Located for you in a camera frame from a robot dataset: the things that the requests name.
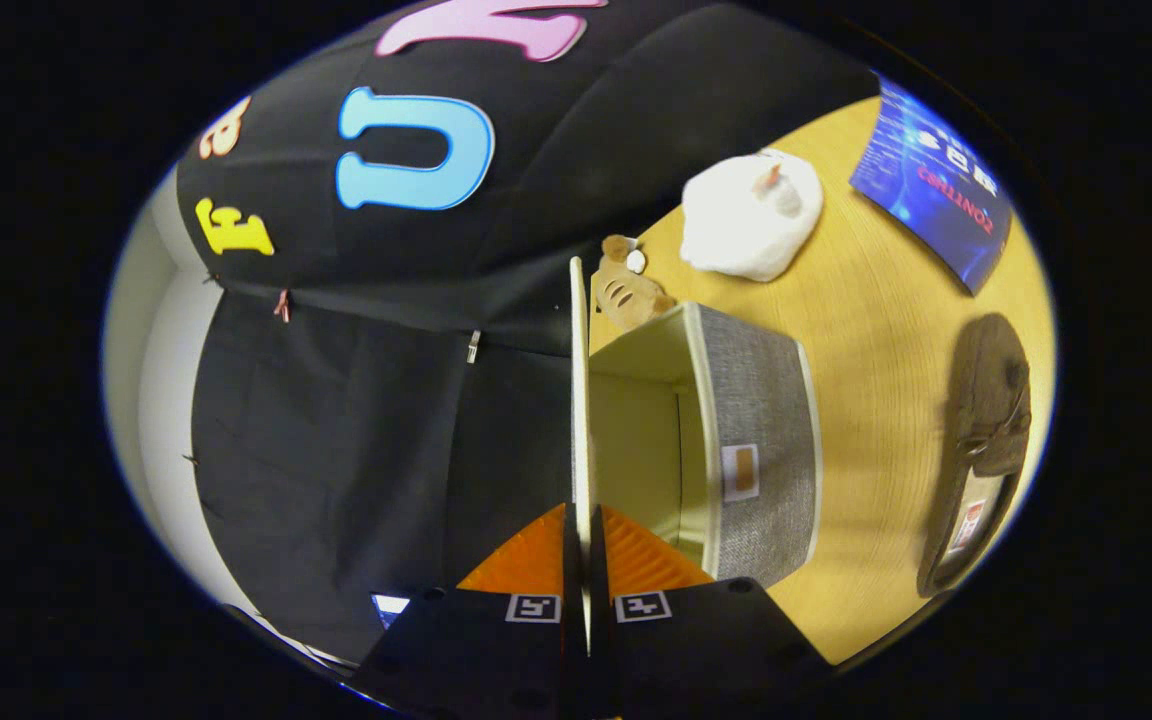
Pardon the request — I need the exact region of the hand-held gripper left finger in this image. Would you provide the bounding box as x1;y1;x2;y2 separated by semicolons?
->
351;503;587;716

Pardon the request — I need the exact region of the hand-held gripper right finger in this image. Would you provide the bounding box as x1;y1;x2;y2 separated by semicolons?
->
588;505;832;716

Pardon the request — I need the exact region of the grey fabric storage box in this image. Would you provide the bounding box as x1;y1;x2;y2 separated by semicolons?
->
569;257;824;656

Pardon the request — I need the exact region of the brown fuzzy shoe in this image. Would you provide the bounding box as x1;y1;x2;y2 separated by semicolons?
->
916;313;1034;599

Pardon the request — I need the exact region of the black backdrop cloth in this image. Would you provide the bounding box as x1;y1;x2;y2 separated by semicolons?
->
176;0;882;666

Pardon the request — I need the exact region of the brown striped plush toy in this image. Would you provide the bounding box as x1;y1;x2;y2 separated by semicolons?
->
591;234;679;333

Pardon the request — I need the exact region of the white plush toy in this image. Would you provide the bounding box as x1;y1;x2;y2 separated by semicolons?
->
681;148;825;283

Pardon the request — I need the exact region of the blue book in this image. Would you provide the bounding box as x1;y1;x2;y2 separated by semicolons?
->
848;75;1015;296

